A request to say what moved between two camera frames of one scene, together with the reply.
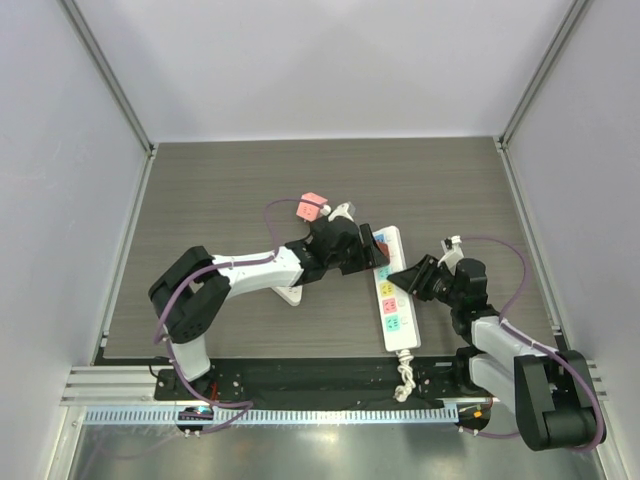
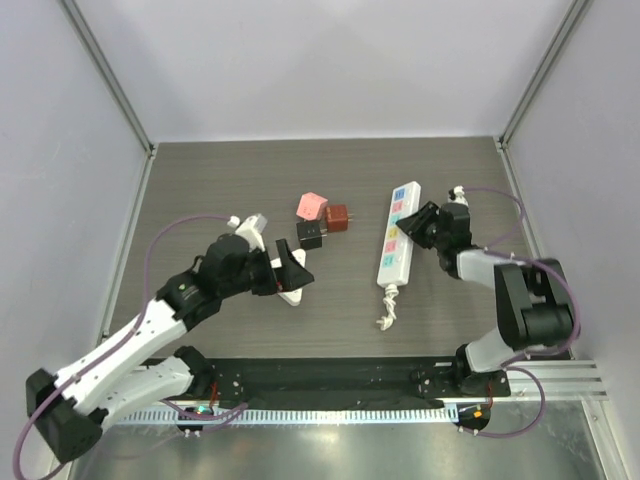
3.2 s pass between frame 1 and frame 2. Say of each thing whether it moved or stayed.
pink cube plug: stayed
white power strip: moved
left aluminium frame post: stayed
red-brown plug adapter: moved
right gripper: moved
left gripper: moved
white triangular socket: stayed
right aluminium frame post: stayed
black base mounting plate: stayed
